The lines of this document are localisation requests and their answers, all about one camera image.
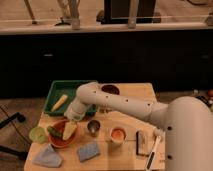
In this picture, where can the blue cloth left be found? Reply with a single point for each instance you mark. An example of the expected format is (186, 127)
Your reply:
(47, 157)

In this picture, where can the green plastic tray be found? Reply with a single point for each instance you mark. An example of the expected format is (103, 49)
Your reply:
(59, 89)

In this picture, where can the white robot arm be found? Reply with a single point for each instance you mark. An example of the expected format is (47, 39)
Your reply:
(187, 122)

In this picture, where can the orange white cup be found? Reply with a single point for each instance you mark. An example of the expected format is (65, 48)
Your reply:
(117, 135)

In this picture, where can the yellow corn toy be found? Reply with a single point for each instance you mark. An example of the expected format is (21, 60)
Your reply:
(59, 103)

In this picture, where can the green pepper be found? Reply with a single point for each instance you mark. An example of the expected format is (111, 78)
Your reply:
(54, 132)

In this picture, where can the light green cup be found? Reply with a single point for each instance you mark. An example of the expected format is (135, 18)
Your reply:
(38, 135)

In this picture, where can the white handled knife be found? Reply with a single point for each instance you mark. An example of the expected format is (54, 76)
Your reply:
(152, 153)

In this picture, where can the dark brown bowl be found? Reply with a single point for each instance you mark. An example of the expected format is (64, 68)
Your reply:
(112, 89)

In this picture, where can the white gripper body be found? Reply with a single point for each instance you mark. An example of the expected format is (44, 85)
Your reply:
(76, 110)

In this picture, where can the dark metal cup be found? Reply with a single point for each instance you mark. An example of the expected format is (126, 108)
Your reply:
(93, 127)

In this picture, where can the red bowl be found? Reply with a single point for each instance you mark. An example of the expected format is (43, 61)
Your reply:
(62, 133)

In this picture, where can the wooden table board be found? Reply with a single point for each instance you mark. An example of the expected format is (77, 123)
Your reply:
(119, 158)

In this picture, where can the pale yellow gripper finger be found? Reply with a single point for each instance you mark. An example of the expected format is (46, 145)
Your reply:
(69, 129)

